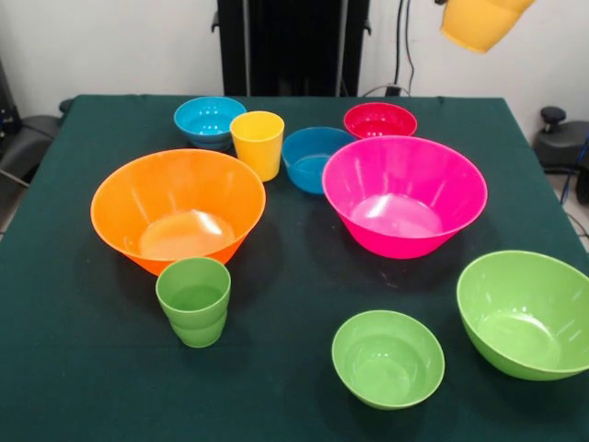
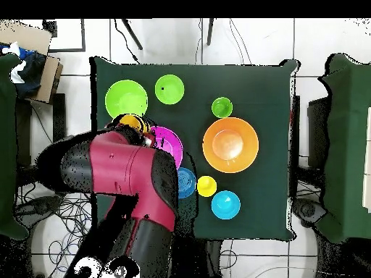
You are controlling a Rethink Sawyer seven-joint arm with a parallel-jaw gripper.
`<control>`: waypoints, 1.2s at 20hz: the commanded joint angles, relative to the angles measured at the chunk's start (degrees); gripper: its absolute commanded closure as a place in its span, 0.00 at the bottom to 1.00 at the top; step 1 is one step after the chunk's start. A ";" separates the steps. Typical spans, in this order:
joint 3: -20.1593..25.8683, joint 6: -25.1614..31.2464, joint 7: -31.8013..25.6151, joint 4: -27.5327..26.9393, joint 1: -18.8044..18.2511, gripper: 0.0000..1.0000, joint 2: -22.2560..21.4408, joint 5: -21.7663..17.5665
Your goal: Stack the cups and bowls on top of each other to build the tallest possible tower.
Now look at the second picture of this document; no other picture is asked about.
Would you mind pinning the black cabinet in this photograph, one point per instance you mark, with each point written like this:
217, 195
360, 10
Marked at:
317, 130

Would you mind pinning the ridged yellow cup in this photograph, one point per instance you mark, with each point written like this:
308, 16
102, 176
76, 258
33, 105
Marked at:
132, 121

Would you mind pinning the black tripod leg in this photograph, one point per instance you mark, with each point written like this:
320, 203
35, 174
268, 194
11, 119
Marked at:
210, 31
132, 34

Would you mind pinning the dark blue bowl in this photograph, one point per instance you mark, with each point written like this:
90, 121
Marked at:
187, 183

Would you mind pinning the large orange bowl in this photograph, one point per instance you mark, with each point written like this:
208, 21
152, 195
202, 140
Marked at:
230, 144

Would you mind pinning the small light blue bowl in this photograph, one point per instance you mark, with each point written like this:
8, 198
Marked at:
225, 204

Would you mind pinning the cardboard box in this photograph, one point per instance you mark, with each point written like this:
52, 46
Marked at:
29, 34

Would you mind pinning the blue and black bag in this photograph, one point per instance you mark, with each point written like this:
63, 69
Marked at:
32, 75

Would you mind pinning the ridged green cup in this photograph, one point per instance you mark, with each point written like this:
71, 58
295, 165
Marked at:
222, 107

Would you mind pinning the small green bowl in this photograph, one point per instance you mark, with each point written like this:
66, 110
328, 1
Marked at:
169, 89

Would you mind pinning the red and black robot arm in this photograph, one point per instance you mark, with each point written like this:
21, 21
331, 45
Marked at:
121, 168

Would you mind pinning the smooth yellow cup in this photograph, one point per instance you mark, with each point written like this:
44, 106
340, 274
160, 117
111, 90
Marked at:
207, 186

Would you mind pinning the black frame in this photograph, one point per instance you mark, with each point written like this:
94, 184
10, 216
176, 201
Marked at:
83, 34

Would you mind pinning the large pink bowl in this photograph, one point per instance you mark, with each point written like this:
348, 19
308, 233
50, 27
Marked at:
171, 144

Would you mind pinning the dark green tablecloth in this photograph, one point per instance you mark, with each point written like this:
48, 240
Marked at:
7, 144
261, 87
345, 144

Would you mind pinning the large green bowl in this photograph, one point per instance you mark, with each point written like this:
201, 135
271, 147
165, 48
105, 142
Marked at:
126, 98

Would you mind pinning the black stool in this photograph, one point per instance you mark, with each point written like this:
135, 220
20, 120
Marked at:
59, 115

